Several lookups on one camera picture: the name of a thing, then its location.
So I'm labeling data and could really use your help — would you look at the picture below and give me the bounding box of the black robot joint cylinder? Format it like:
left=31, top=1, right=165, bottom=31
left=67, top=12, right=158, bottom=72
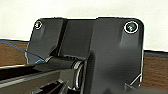
left=46, top=54, right=88, bottom=91

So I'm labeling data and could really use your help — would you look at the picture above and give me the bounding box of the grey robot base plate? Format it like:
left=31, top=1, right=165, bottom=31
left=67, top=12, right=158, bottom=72
left=25, top=16, right=146, bottom=94

